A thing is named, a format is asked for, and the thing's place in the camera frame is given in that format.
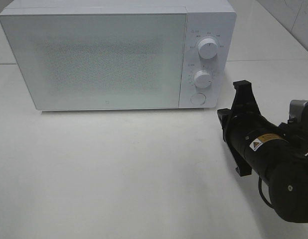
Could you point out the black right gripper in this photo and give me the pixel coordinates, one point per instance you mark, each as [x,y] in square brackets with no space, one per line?
[254,142]

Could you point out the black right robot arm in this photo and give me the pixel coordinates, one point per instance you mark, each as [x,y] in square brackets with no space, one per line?
[288,184]

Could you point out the white round knob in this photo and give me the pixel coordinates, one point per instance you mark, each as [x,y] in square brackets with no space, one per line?
[202,79]
[208,47]

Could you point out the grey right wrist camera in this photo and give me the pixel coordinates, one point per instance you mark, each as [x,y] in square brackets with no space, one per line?
[298,116]

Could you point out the white microwave oven body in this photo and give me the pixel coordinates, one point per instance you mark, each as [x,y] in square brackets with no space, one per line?
[204,18]

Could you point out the white round door button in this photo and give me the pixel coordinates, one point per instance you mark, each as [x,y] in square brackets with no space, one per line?
[198,99]

